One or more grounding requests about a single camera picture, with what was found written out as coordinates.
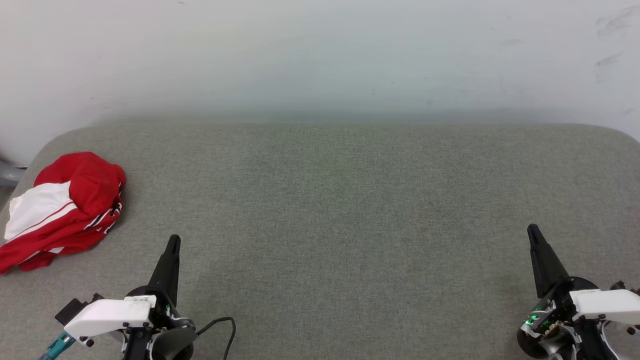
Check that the grey fabric sofa cushion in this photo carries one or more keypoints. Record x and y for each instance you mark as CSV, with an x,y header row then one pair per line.
x,y
325,225

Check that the white right camera bracket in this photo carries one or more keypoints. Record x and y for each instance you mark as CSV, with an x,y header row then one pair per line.
x,y
605,305

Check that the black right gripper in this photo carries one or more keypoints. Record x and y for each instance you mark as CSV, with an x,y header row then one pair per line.
x,y
555,305

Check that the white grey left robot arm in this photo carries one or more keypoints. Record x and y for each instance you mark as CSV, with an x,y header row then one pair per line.
x,y
175,346

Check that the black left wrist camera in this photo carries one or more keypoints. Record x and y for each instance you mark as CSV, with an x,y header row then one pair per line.
x,y
70,310

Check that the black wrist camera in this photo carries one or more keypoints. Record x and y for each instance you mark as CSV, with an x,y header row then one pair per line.
x,y
70,310
620,287

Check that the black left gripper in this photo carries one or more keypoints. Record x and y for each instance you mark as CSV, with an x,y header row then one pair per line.
x,y
167,312

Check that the red and white shirt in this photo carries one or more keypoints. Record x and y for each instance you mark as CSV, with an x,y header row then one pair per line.
x,y
85,180

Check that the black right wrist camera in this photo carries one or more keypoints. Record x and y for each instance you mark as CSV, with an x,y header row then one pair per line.
x,y
620,287

